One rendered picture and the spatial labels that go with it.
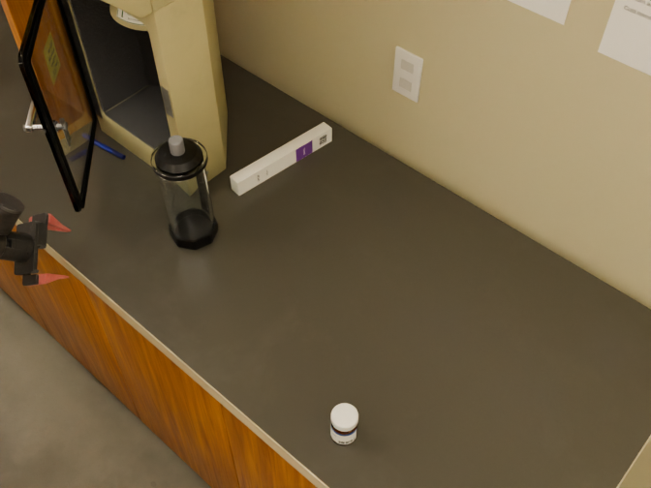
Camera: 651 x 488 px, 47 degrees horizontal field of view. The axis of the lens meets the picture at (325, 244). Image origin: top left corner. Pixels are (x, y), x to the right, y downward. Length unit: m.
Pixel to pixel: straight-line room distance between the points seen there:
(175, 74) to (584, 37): 0.75
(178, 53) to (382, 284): 0.60
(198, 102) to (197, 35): 0.15
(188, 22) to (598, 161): 0.81
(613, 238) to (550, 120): 0.28
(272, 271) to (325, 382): 0.28
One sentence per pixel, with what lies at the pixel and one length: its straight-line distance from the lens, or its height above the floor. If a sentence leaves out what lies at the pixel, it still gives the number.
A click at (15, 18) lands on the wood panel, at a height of 1.27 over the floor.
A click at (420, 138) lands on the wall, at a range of 1.73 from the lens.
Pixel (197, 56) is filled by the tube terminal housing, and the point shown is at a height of 1.27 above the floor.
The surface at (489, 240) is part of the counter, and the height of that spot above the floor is 0.94.
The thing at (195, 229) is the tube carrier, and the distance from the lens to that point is 1.56.
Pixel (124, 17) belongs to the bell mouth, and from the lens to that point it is 1.55.
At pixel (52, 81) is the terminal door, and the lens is 1.56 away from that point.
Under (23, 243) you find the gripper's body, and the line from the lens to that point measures 1.55.
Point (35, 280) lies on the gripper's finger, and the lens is 1.58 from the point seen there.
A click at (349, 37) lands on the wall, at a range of 1.73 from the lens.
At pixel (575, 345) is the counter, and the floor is 0.94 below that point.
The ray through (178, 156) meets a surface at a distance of 1.45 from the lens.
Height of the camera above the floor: 2.17
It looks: 51 degrees down
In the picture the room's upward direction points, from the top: straight up
